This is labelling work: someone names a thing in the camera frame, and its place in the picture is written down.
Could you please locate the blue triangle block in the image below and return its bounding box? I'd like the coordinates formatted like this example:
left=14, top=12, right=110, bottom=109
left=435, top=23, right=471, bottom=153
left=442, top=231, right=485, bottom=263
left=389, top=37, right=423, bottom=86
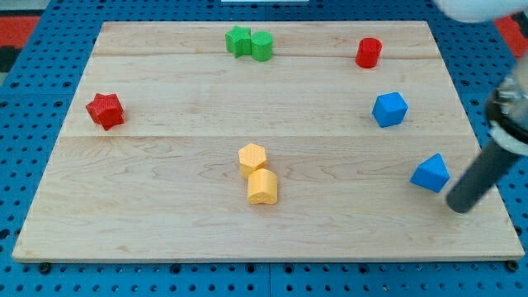
left=409, top=153, right=450, bottom=193

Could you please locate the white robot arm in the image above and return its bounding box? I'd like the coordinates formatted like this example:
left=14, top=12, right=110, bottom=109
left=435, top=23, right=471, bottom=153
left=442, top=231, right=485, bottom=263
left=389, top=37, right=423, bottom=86
left=435, top=0, right=527, bottom=156

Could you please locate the blue cube block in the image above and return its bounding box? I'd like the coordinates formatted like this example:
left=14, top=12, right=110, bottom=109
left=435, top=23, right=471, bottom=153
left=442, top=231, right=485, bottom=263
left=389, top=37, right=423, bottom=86
left=372, top=92, right=408, bottom=128

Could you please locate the yellow hexagon block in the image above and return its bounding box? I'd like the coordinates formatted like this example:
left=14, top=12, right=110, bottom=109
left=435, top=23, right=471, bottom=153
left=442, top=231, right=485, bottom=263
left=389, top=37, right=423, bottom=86
left=238, top=144, right=267, bottom=178

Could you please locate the yellow heart block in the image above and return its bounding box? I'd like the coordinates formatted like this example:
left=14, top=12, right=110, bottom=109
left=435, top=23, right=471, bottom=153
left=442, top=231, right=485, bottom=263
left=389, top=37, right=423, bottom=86
left=247, top=168, right=278, bottom=205

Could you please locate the wooden board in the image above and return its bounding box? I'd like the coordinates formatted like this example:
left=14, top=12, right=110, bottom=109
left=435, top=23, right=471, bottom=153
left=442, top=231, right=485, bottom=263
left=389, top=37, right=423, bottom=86
left=12, top=21, right=525, bottom=263

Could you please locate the green cylinder block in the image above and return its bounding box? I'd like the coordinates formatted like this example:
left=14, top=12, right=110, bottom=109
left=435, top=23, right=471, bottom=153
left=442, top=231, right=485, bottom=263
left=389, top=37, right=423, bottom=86
left=251, top=31, right=273, bottom=62

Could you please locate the green star block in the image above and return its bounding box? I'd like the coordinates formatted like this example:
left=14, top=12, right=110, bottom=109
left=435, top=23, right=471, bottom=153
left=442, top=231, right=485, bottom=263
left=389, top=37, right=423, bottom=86
left=225, top=26, right=252, bottom=58

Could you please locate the red cylinder block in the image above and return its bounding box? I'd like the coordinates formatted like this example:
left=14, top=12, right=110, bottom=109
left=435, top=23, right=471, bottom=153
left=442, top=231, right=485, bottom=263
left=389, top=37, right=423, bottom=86
left=356, top=37, right=383, bottom=68

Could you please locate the red star block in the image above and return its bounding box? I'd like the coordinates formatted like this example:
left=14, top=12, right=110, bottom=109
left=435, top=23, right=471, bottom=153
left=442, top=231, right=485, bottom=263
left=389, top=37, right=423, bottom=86
left=86, top=93, right=125, bottom=131

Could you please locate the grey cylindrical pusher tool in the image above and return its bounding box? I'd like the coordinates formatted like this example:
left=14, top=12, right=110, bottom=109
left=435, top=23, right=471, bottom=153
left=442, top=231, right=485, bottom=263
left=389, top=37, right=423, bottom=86
left=446, top=139, right=521, bottom=214

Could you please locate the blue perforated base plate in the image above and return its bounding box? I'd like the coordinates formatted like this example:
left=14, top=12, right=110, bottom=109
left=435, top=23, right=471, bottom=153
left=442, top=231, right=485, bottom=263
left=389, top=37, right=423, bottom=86
left=1, top=0, right=527, bottom=296

